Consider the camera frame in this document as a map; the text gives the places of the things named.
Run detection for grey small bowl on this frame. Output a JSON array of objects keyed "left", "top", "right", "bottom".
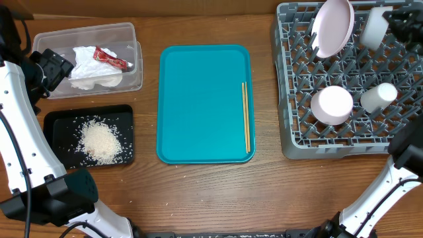
[{"left": 360, "top": 6, "right": 393, "bottom": 51}]

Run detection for white napkin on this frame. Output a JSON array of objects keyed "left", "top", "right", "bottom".
[{"left": 69, "top": 46, "right": 123, "bottom": 90}]

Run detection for red snack wrapper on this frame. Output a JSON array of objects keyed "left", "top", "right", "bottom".
[{"left": 93, "top": 46, "right": 131, "bottom": 71}]

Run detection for white round plate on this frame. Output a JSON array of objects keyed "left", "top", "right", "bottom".
[{"left": 311, "top": 0, "right": 355, "bottom": 59}]

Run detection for white paper cup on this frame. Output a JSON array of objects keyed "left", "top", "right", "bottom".
[{"left": 360, "top": 83, "right": 398, "bottom": 113}]

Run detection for pile of rice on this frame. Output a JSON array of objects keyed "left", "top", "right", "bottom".
[{"left": 74, "top": 115, "right": 124, "bottom": 165}]

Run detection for pink bowl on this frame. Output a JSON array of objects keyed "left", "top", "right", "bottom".
[{"left": 311, "top": 86, "right": 354, "bottom": 126}]

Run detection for wooden chopstick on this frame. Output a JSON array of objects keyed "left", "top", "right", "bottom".
[
  {"left": 244, "top": 82, "right": 251, "bottom": 153},
  {"left": 241, "top": 82, "right": 249, "bottom": 154}
]

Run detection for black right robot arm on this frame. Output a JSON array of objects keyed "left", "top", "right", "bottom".
[{"left": 306, "top": 3, "right": 422, "bottom": 237}]

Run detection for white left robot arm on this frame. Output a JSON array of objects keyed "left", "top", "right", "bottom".
[{"left": 1, "top": 5, "right": 143, "bottom": 237}]

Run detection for clear plastic bin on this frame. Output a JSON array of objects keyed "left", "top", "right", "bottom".
[{"left": 33, "top": 22, "right": 143, "bottom": 99}]

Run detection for black rectangular tray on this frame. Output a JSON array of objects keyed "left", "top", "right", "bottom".
[{"left": 44, "top": 104, "right": 135, "bottom": 169}]

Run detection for teal plastic tray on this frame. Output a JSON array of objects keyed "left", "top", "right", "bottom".
[{"left": 156, "top": 44, "right": 256, "bottom": 165}]

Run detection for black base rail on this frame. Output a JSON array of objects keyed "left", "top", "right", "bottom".
[{"left": 144, "top": 229, "right": 309, "bottom": 238}]

